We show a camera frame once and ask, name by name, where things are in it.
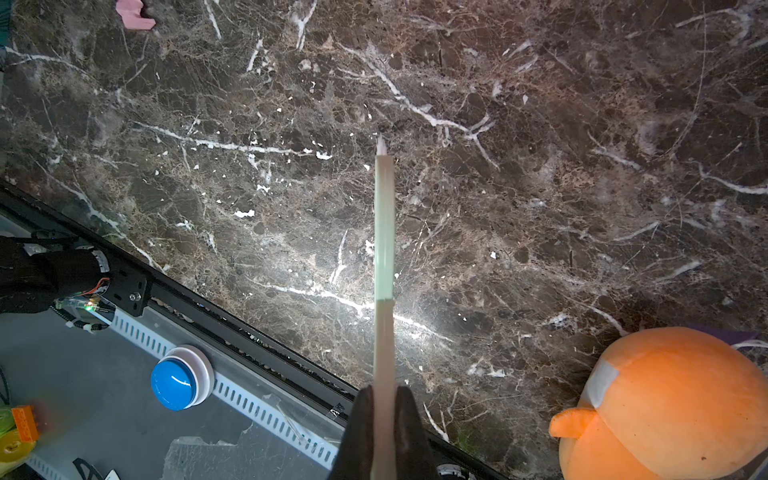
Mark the green yellow toy cups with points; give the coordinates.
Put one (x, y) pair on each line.
(19, 435)

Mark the small pink paper scrap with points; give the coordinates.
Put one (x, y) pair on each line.
(130, 12)

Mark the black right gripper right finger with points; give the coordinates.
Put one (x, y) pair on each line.
(414, 459)

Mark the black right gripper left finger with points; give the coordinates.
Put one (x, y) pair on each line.
(355, 455)

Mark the orange plush fish toy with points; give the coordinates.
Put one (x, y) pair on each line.
(667, 403)

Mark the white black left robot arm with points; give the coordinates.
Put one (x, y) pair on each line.
(42, 273)

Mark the white slotted cable duct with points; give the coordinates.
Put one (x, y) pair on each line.
(92, 397)

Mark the blue round button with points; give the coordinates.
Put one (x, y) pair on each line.
(183, 378)

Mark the light green hand brush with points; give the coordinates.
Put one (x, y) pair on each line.
(384, 382)

